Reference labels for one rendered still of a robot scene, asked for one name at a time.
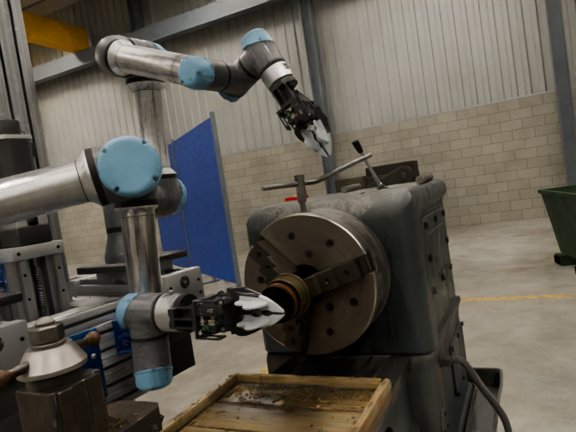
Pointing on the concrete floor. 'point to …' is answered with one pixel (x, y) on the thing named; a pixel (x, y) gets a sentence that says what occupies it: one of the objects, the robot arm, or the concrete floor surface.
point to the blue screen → (201, 207)
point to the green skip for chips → (562, 220)
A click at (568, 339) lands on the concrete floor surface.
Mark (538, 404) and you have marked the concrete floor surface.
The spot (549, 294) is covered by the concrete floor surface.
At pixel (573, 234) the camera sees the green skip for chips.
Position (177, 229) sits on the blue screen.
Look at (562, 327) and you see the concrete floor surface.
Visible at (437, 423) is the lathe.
